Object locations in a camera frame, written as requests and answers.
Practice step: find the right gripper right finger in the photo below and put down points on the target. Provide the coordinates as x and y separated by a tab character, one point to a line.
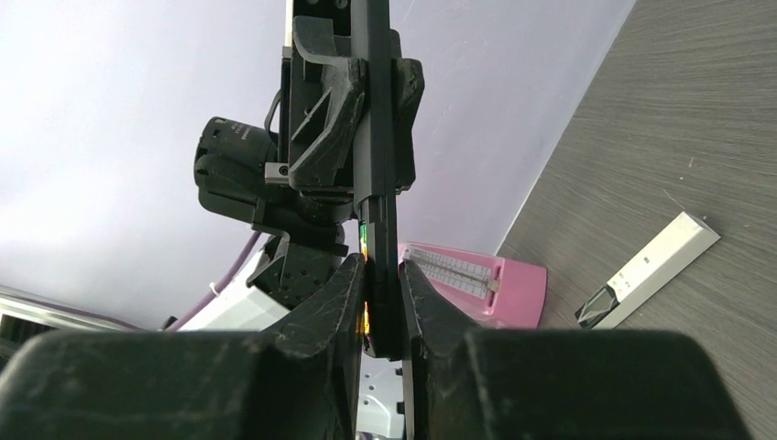
466	381

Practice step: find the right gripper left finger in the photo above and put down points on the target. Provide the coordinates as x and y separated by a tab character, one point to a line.
297	379

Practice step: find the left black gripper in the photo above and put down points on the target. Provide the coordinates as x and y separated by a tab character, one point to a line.
326	95

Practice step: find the black remote control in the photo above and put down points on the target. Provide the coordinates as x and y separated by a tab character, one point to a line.
375	176

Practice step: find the yellow green battery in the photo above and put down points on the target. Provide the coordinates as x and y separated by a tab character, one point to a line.
362	237

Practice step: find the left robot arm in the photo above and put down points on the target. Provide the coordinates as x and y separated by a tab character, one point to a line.
241	172

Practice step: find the pink metronome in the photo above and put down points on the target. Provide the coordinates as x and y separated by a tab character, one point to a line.
494	291

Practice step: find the white silver prism bar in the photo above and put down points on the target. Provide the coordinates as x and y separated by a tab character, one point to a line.
672	250

